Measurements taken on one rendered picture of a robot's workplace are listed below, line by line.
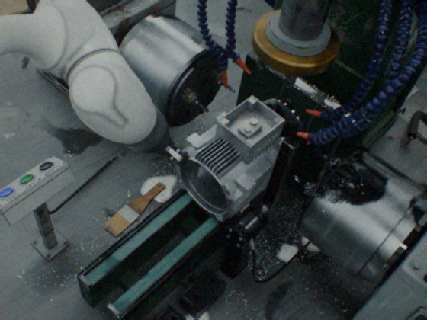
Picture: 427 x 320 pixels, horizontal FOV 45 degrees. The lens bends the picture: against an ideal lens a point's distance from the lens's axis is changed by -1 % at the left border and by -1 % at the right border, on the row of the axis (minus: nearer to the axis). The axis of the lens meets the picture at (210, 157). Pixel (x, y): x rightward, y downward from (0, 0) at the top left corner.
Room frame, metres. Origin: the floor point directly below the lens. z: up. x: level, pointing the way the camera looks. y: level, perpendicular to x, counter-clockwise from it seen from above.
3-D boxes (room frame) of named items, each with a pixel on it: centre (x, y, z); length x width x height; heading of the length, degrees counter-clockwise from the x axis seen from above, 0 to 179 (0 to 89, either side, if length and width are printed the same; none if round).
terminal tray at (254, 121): (0.78, -0.08, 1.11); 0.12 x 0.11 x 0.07; 144
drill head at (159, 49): (1.03, 0.18, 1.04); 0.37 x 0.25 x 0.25; 55
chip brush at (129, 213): (0.71, 0.17, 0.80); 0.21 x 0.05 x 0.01; 148
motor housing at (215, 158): (0.75, -0.05, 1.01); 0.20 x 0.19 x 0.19; 144
